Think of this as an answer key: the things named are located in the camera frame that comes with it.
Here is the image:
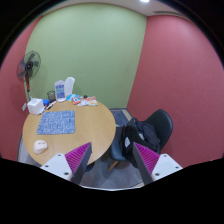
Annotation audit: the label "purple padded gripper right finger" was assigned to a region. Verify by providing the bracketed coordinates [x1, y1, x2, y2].
[133, 143, 182, 185]

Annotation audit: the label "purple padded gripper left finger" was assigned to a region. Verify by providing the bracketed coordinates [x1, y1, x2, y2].
[41, 143, 92, 185]

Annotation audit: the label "blue patterned mouse pad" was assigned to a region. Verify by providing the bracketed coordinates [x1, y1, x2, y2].
[36, 110, 75, 135]

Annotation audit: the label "black backpack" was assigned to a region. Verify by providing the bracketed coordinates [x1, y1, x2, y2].
[120, 118, 160, 167]

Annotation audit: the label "black chair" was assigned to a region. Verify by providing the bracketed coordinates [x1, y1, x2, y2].
[109, 109, 173, 162]

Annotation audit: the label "black marker pen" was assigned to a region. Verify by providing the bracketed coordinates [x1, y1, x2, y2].
[40, 101, 56, 114]

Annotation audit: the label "colourful snack packets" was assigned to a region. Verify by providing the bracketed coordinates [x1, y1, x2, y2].
[66, 94, 98, 106]

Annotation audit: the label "white box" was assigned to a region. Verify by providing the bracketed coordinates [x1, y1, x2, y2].
[27, 98, 44, 115]

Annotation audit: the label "dark glass cup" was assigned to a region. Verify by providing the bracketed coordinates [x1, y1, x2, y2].
[47, 90, 56, 102]

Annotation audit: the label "clear jug with blue label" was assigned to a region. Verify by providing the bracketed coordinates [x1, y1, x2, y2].
[55, 80, 66, 102]

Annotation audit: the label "white plastic container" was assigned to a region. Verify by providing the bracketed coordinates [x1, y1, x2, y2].
[65, 77, 75, 96]

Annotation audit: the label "black standing fan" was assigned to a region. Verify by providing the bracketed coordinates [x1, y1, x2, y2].
[16, 50, 41, 99]

